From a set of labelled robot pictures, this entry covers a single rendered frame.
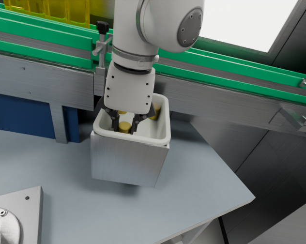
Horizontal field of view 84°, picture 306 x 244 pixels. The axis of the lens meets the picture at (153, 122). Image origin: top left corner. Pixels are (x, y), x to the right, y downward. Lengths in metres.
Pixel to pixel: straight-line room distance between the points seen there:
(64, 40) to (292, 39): 0.82
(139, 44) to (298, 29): 0.72
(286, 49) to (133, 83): 0.72
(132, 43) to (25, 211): 0.46
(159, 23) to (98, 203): 0.48
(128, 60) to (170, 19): 0.11
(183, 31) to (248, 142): 0.97
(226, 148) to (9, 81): 1.05
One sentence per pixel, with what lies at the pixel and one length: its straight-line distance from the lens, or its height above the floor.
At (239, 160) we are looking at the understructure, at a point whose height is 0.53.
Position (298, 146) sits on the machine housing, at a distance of 1.00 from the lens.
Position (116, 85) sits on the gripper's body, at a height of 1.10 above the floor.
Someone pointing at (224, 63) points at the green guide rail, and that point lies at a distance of 0.62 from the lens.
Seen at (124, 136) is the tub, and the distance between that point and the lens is 0.36.
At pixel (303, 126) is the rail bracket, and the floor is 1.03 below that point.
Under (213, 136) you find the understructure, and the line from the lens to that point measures 1.04.
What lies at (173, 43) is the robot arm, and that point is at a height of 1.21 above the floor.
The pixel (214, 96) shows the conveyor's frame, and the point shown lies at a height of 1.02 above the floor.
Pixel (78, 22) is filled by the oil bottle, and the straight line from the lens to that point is 0.62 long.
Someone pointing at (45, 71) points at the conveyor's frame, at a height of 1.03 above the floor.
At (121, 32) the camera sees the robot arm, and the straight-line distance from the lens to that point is 0.31.
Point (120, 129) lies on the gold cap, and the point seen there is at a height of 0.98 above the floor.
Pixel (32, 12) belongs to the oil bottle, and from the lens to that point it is 0.68.
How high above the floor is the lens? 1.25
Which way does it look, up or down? 36 degrees down
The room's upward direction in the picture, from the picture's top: 14 degrees clockwise
